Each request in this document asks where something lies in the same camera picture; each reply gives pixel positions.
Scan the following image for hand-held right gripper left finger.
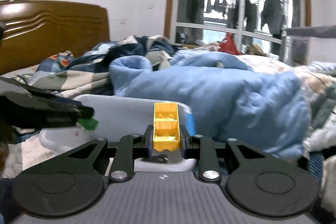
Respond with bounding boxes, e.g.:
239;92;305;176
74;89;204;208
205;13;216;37
26;124;154;183

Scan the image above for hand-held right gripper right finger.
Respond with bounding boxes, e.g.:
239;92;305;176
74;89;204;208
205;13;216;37
180;124;307;183

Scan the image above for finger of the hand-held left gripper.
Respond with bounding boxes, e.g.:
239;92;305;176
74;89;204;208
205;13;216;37
0;94;95;130
0;76;80;109

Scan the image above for yellow building block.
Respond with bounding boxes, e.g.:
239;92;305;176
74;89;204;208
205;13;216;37
153;102;182;152

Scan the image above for white plastic container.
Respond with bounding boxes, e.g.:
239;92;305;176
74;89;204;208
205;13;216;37
39;94;196;172

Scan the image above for green rocket toy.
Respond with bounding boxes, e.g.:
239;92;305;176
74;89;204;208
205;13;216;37
75;118;100;136

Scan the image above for blue white knit blanket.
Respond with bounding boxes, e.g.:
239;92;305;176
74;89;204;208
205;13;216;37
0;132;326;188

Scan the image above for wooden headboard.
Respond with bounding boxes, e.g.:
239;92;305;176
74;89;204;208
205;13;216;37
0;0;110;75

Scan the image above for dark patterned quilt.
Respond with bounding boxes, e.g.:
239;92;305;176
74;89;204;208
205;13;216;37
10;34;174;99

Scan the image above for light blue duvet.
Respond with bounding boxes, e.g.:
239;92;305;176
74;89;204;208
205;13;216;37
109;50;312;159

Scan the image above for red cloth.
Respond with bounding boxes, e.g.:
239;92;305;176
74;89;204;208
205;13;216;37
218;33;241;55

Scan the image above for brown cloth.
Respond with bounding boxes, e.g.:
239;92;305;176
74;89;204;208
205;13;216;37
245;43;267;57

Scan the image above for white fleece blanket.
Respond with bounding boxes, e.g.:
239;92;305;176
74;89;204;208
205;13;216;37
301;124;336;205

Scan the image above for hanging dark clothes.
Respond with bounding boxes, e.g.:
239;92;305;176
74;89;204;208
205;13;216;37
186;0;287;40

